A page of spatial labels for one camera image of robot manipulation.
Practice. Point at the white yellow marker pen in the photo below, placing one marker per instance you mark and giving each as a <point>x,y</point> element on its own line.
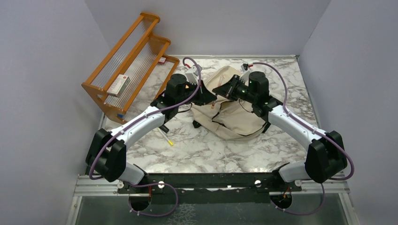
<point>165,137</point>

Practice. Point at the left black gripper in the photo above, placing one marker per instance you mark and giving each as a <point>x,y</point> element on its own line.
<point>205,96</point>

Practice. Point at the small red white card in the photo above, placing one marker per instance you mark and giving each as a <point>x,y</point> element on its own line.
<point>162,60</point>

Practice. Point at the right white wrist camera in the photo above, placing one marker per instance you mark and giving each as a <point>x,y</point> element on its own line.
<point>246,70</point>

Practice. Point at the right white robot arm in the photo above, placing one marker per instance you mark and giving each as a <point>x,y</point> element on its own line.
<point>325,150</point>

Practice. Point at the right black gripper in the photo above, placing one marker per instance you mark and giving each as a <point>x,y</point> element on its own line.
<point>228,89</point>

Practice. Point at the orange wooden shelf rack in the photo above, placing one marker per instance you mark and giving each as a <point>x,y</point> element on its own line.
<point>136,54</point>

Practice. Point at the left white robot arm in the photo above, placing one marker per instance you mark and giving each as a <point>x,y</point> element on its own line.
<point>107,155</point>

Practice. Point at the black metal base frame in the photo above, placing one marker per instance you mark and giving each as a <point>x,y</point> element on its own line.
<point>206,188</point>

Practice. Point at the white red small box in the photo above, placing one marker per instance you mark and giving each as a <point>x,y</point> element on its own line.
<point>119,85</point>

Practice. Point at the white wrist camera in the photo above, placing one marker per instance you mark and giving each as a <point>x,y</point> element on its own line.
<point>192,74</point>
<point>246,70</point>

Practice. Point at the green black highlighter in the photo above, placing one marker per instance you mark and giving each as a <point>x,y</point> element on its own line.
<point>164,128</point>

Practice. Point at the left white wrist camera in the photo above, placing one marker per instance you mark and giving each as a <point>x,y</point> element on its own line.
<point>192,74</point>

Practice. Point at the beige canvas backpack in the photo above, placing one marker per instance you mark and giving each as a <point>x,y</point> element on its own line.
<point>228,119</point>

